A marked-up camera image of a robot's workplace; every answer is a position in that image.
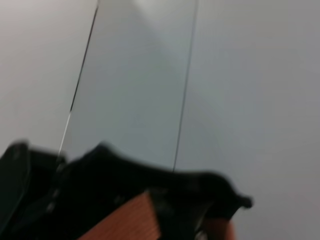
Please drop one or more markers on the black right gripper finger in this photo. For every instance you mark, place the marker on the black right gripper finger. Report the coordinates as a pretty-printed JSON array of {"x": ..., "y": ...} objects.
[
  {"x": 22, "y": 195},
  {"x": 180, "y": 215}
]

